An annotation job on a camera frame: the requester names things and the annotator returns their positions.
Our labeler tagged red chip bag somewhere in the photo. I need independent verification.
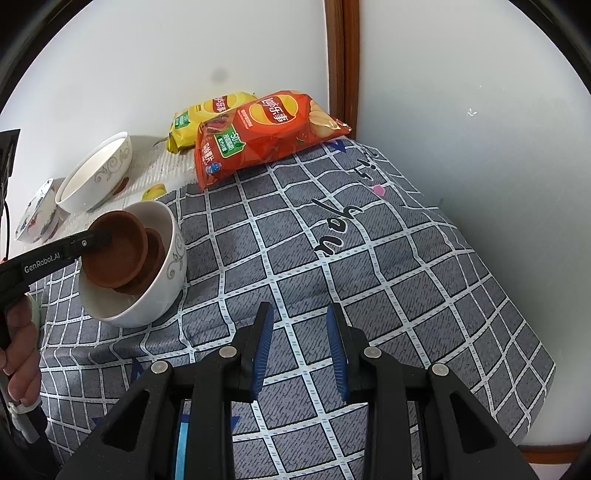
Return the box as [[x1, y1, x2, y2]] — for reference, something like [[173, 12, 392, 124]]
[[194, 90, 352, 191]]

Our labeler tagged white bowl with grey pattern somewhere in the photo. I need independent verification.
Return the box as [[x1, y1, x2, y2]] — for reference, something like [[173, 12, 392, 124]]
[[78, 200, 188, 328]]

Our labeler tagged large white bowl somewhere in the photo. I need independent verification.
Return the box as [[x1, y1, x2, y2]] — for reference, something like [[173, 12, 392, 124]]
[[54, 131, 134, 214]]

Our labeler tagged brown wooden baseboard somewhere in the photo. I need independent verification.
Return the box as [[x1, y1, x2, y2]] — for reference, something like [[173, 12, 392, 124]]
[[519, 440, 591, 467]]

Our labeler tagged grey checked blanket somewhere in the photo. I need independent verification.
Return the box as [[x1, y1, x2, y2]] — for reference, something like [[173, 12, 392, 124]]
[[37, 138, 557, 480]]

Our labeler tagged blue patterned white bowl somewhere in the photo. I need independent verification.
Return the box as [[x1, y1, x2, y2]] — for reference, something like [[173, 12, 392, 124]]
[[16, 178, 68, 244]]

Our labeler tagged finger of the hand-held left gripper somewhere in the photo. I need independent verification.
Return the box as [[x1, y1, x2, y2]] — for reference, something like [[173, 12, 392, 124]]
[[62, 231, 114, 259]]

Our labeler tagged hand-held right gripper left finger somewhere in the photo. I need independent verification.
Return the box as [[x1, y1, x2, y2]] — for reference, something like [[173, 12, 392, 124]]
[[55, 301, 275, 480]]

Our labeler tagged brown wooden door frame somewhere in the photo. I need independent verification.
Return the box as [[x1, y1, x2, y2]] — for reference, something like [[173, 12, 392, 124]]
[[323, 0, 361, 134]]

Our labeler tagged small brown bowl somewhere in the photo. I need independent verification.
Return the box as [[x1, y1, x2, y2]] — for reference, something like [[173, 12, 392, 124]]
[[122, 228, 166, 296], [83, 210, 151, 289]]

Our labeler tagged person's left hand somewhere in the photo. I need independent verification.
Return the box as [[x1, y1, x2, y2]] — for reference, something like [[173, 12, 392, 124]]
[[0, 293, 42, 402]]

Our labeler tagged yellow chip bag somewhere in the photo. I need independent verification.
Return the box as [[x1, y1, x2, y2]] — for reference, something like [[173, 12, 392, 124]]
[[166, 91, 257, 154]]

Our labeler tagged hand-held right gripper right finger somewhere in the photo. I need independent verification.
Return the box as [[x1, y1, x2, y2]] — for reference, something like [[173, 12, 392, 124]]
[[325, 302, 539, 480]]

